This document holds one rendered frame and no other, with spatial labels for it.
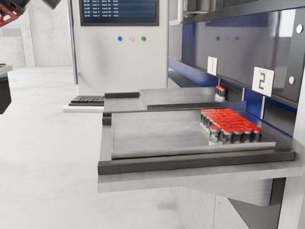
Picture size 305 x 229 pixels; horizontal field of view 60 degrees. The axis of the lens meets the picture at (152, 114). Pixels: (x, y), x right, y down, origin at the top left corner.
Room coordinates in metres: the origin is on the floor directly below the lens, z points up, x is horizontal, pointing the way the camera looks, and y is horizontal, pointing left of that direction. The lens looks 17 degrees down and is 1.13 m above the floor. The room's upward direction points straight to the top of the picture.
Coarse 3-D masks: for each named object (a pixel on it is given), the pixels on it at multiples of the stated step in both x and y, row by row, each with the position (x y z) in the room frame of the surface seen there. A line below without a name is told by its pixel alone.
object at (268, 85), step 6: (258, 72) 0.67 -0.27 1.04; (264, 72) 0.64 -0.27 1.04; (270, 72) 0.62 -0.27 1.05; (258, 78) 0.66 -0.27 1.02; (270, 78) 0.61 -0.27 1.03; (258, 84) 0.66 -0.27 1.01; (264, 84) 0.63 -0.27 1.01; (270, 84) 0.61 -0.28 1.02; (258, 90) 0.66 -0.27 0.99; (264, 90) 0.63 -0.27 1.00; (270, 90) 0.61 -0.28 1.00; (270, 96) 0.61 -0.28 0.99
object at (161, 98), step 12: (144, 96) 1.07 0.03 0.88; (156, 96) 1.08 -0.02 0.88; (168, 96) 1.08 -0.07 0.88; (180, 96) 1.08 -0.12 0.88; (192, 96) 1.08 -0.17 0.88; (204, 96) 1.08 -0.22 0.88; (144, 108) 0.88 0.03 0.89; (156, 108) 0.82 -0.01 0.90; (168, 108) 0.83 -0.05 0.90; (180, 108) 0.83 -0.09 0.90; (228, 108) 0.86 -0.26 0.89; (240, 108) 0.86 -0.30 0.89
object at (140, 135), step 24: (120, 120) 0.72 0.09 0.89; (144, 120) 0.73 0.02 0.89; (168, 120) 0.74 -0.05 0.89; (192, 120) 0.75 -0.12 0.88; (120, 144) 0.57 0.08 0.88; (144, 144) 0.57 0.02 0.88; (168, 144) 0.57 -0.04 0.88; (192, 144) 0.57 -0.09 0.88; (240, 144) 0.50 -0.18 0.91; (264, 144) 0.51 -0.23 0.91
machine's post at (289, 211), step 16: (304, 80) 0.51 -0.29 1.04; (304, 96) 0.50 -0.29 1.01; (304, 112) 0.49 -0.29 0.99; (304, 128) 0.48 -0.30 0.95; (304, 144) 0.48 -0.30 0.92; (304, 160) 0.47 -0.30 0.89; (304, 176) 0.46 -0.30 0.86; (288, 192) 0.50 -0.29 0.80; (304, 192) 0.46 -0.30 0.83; (288, 208) 0.49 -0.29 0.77; (304, 208) 0.45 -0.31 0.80; (288, 224) 0.48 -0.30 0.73; (304, 224) 0.46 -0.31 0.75
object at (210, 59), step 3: (210, 57) 1.00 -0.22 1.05; (210, 60) 1.00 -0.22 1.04; (213, 60) 0.97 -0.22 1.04; (216, 60) 0.94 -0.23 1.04; (210, 63) 1.00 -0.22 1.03; (213, 63) 0.97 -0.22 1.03; (216, 63) 0.94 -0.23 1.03; (210, 66) 1.00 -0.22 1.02; (213, 66) 0.97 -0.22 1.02; (207, 69) 1.02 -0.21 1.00; (210, 69) 0.99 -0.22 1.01; (213, 69) 0.96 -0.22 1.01; (210, 72) 0.99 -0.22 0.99; (213, 72) 0.96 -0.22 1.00
